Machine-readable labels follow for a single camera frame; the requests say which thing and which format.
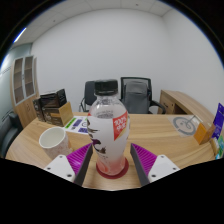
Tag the green and purple printed sheet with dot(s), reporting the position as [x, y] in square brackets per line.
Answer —
[76, 124]

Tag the orange box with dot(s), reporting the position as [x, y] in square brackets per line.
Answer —
[202, 133]

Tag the wooden side desk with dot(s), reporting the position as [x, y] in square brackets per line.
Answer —
[181, 101]

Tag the white patterned paper cup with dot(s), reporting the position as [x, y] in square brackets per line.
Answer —
[55, 141]

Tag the black armchair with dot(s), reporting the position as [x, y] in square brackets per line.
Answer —
[9, 133]

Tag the black ribbed box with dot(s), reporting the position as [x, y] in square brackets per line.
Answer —
[53, 98]

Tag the grey mesh office chair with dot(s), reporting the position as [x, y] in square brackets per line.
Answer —
[136, 96]

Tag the wooden cabinet shelf unit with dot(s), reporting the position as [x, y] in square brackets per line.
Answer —
[23, 90]

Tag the black office chair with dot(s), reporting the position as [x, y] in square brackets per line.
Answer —
[89, 95]

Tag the brown and tan carton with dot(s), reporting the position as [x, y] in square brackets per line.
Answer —
[58, 115]

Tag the sheet with round print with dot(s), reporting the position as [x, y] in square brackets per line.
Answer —
[182, 125]

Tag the purple card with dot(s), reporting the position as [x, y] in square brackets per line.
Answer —
[219, 120]

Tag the small green box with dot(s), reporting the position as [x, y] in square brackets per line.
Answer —
[220, 145]

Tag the clear drink bottle black cap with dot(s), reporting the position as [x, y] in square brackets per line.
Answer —
[108, 133]

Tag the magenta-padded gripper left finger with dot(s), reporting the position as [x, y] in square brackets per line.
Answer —
[61, 166]

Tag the long ceiling light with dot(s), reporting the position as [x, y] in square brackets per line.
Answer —
[20, 35]

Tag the tall dark brown box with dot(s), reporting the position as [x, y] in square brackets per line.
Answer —
[37, 110]

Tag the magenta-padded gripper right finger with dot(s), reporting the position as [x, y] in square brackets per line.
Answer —
[163, 166]

